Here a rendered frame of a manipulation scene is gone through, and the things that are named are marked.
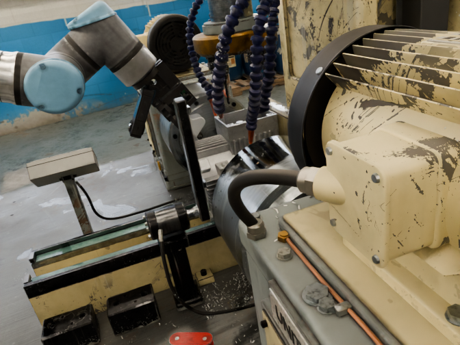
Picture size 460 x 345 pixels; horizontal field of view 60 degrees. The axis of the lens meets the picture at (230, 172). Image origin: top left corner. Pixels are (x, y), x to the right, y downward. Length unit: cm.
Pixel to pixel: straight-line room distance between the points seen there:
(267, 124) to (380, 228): 67
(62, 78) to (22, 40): 561
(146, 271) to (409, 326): 70
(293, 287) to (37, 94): 52
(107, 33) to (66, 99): 19
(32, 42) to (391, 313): 616
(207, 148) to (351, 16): 40
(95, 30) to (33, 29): 547
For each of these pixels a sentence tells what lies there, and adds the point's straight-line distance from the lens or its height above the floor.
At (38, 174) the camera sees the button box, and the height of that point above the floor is 106.
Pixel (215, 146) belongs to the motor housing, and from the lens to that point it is 89.
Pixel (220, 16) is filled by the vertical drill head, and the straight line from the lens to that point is 86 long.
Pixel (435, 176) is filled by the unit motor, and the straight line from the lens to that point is 27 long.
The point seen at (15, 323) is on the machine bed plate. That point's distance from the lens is 110.
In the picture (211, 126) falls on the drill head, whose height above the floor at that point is 107.
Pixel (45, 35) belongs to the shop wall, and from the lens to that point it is 632.
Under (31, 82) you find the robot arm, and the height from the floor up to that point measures 133.
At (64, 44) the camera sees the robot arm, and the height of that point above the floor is 137.
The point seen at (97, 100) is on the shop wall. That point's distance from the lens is 645.
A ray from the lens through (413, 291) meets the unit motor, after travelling 36.
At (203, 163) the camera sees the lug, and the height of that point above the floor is 109.
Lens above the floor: 142
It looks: 25 degrees down
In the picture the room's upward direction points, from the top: 10 degrees counter-clockwise
